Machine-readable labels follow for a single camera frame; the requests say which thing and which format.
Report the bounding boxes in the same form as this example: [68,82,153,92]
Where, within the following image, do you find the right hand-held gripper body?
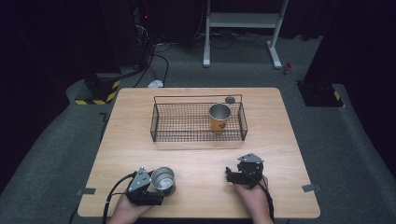
[232,152,265,189]

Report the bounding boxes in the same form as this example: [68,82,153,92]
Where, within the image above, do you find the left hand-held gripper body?
[125,166,165,207]

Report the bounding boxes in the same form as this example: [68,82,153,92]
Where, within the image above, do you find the silver metal cup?
[150,166,177,197]

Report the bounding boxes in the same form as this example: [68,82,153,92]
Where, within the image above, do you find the orange cup with steel inside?
[208,103,233,133]

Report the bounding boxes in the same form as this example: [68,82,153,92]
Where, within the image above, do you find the black wire basket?
[149,93,249,143]

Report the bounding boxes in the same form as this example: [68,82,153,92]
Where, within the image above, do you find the person's left hand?
[115,193,154,219]

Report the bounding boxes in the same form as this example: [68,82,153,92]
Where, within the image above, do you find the black yellow striped stand base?
[74,73,121,106]
[296,80,346,108]

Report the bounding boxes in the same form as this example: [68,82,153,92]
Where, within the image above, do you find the dark equipment rack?
[100,0,157,71]

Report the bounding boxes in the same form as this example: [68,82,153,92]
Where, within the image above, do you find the white metal stand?
[202,0,290,70]

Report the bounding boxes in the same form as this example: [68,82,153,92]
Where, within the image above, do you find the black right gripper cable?
[257,175,276,224]

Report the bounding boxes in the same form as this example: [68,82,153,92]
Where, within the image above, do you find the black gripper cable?
[102,171,138,224]
[257,175,276,224]

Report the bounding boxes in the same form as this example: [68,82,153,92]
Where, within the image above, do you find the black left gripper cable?
[102,171,138,224]

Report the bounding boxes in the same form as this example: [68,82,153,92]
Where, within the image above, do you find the black floor cables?
[133,29,272,89]

